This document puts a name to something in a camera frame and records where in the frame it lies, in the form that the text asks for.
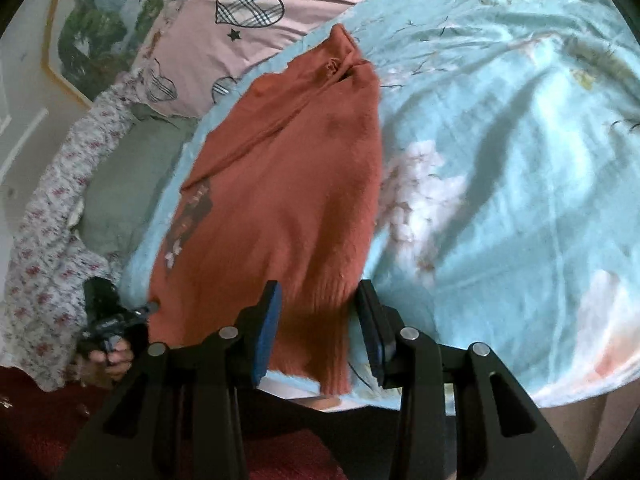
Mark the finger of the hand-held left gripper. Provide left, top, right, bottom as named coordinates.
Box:
left=125, top=302, right=160, bottom=325

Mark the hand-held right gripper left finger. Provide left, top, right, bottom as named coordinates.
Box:
left=54, top=280, right=284, bottom=480

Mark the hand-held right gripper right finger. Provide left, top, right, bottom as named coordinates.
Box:
left=354, top=280, right=581, bottom=480

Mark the rust orange knit sweater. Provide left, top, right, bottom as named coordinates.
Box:
left=148, top=23, right=384, bottom=397

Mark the person's left hand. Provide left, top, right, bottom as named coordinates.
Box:
left=75, top=336, right=136, bottom=390

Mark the white floral quilt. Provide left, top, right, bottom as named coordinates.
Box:
left=5, top=67, right=166, bottom=393

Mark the grey green pillow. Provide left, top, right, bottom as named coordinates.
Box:
left=76, top=102, right=201, bottom=256

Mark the light blue floral bedsheet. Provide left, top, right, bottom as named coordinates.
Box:
left=120, top=0, right=640, bottom=418

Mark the pink heart print pillow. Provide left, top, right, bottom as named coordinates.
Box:
left=132, top=0, right=441, bottom=120

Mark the landscape wall painting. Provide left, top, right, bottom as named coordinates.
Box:
left=44, top=0, right=176, bottom=107

